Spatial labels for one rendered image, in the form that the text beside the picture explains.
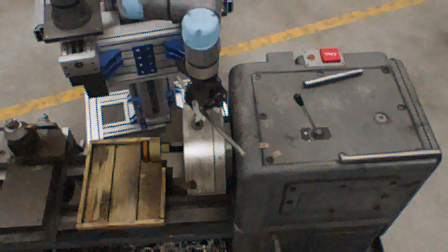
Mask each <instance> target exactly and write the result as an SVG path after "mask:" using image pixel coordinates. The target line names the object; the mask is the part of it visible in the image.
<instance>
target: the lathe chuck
mask: <svg viewBox="0 0 448 252"><path fill-rule="evenodd" d="M193 121H195V119H194V112H193V110H192V109H191V107H189V106H188V104H186V102H183V158H184V168H185V177H186V182H190V180H194V182H196V187H195V189H191V188H187V187H186V189H187V194H188V196H205V195H215V163H214V149H213V136H212V124H211V123H210V121H208V119H206V118H205V121H203V119H201V118H200V121H202V122H203V126H202V127H201V128H198V129H195V128H193V126H192V123H193Z"/></svg>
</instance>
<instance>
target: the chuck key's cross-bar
mask: <svg viewBox="0 0 448 252"><path fill-rule="evenodd" d="M176 80H177V81H178V82H179V84H180V85H181V87H183V90H185V91H186V84H185V83H184V82H183V80H181V78H180V77H179V76H177V77H176ZM204 111H205V110H204ZM205 118H206V119H208V121H210V123H211V124H212V125H213V126H214V127H215V128H216V129H217V131H219V132H220V133H221V134H222V136H223V137H224V138H225V139H226V140H227V141H228V142H229V143H230V144H231V145H232V147H233V148H234V149H235V150H237V152H238V153H239V155H241V157H244V156H245V155H246V153H244V151H243V150H241V148H240V147H239V145H237V143H235V142H234V141H233V140H232V138H230V137H229V136H228V134H227V133H226V132H225V131H224V130H223V129H222V128H221V127H220V126H219V125H218V124H217V122H216V121H215V120H214V119H212V117H211V116H210V115H209V114H208V113H207V112H206V111H205Z"/></svg>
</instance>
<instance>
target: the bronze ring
mask: <svg viewBox="0 0 448 252"><path fill-rule="evenodd" d="M162 153H171V143H170V142H169V143H161V136H159V138H150V139H149V140H143V141H142V142H141V156H142V162H149V161H151V162H152V163H160V164H162V162H161V154H162Z"/></svg>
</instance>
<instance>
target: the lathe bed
mask: <svg viewBox="0 0 448 252"><path fill-rule="evenodd" d="M86 156H87V152H85V153H77V154H76V153H74V155H71V159H72V165H74V167H72V166H70V165H69V167H68V169H69V170H68V171H67V179H66V183H65V187H64V195H63V199H62V200H65V201H66V202H65V201H62V206H61V211H60V215H62V217H60V220H61V221H59V229H58V230H57V235H56V238H55V243H54V247H53V248H34V249H23V250H12V251H0V252H20V251H31V250H54V249H65V248H88V247H100V246H111V245H134V244H145V243H169V242H180V241H191V240H214V239H225V238H233V223H234V220H235V216H234V206H232V196H233V195H232V192H230V188H229V178H227V192H226V194H215V195H205V196H188V194H186V193H185V191H186V192H187V190H184V189H185V187H186V184H181V186H182V187H183V188H181V186H180V185H174V184H172V183H174V180H173V174H168V172H167V167H166V194H168V196H166V226H157V227H145V228H127V229H115V230H109V229H108V230H102V231H78V229H77V228H76V224H77V218H78V214H79V204H80V201H81V197H80V195H81V192H82V188H83V183H84V171H85V166H86ZM79 165H81V166H80V167H79ZM70 167H71V168H70ZM83 167H84V168H83ZM75 168H76V170H74V169H75ZM6 170H7V169H0V191H1V189H2V186H3V181H4V180H5V173H6ZM69 171H71V174H70V173H69ZM73 174H74V175H73ZM76 174H77V175H76ZM77 180H78V181H77ZM79 181H80V182H79ZM167 181H168V182H167ZM172 181H173V182H172ZM76 182H77V184H75V183H76ZM170 184H171V186H170ZM74 185H76V187H75V186H74ZM184 185H185V187H184ZM78 187H79V188H78ZM169 187H170V188H169ZM175 188H176V191H179V190H180V191H179V192H178V193H176V192H175ZM71 189H72V192H71ZM73 189H74V190H73ZM169 189H170V190H171V191H168V190H169ZM77 191H78V192H77ZM182 191H183V192H184V193H185V194H182V193H183V192H182ZM68 193H69V195H70V196H71V197H66V194H68ZM76 193H78V194H76ZM74 194H75V196H74ZM176 194H178V195H177V196H174V195H176ZM181 196H182V197H181ZM77 199H79V200H77ZM67 201H69V202H70V204H69V202H67ZM64 202H65V203H64ZM182 206H183V208H182ZM187 208H188V209H187ZM181 209H182V210H181ZM183 210H184V211H185V212H186V213H185V212H184V211H183ZM178 211H179V212H178ZM66 214H68V215H66ZM179 214H181V215H180V217H179ZM186 214H187V215H186ZM63 216H64V217H65V218H64V217H63ZM183 216H185V218H184V217H183ZM74 217H75V218H74ZM76 217H77V218H76ZM182 217H183V218H182ZM69 218H70V219H69ZM180 219H181V221H180ZM65 221H66V222H65ZM67 221H68V222H67ZM60 222H61V223H60ZM74 223H76V224H75V225H74ZM60 225H61V226H60Z"/></svg>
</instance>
